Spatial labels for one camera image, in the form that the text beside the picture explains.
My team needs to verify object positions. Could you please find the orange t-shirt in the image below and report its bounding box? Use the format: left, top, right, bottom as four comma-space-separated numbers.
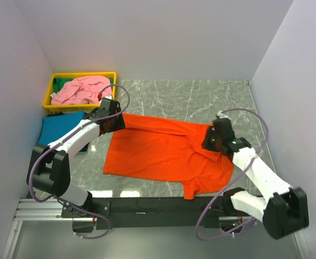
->
103, 114, 234, 200

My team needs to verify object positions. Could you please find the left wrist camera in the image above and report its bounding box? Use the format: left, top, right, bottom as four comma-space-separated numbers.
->
98, 93, 119, 113

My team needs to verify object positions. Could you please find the green t-shirt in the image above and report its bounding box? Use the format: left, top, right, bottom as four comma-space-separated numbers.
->
53, 76, 114, 93

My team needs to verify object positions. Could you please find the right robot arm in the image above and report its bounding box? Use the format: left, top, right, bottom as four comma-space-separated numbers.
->
202, 117, 309, 240

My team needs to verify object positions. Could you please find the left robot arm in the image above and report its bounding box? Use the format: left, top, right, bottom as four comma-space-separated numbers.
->
27, 98, 125, 217

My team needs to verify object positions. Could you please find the pink t-shirt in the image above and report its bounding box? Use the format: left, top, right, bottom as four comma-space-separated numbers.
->
51, 78, 106, 105

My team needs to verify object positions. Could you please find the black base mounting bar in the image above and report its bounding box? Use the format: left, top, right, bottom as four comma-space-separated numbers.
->
60, 196, 253, 234

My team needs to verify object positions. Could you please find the folded blue t-shirt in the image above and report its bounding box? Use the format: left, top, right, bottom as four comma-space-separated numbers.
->
38, 111, 85, 145

